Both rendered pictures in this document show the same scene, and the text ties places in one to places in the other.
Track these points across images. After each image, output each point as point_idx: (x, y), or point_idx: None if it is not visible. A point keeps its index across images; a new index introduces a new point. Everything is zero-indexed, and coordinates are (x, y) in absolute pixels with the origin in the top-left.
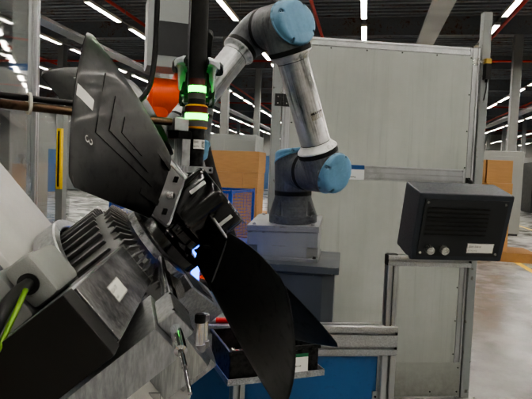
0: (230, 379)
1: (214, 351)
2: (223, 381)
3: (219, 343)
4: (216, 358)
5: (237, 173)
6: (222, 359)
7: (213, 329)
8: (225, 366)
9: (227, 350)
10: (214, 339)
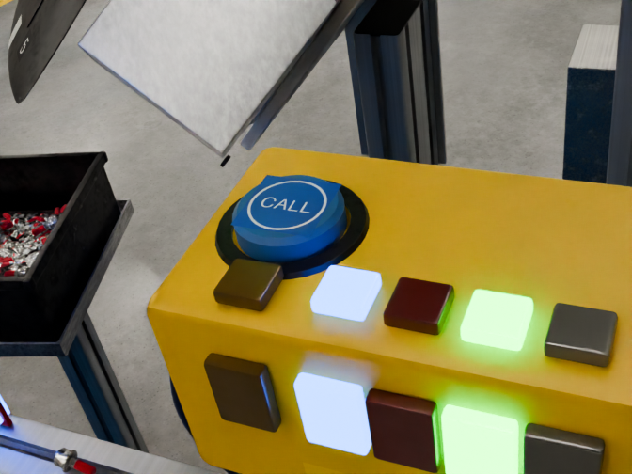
0: (122, 199)
1: (64, 290)
2: (124, 230)
3: (69, 227)
4: (75, 284)
5: None
6: (92, 228)
7: (26, 273)
8: (103, 219)
9: (100, 161)
10: (50, 265)
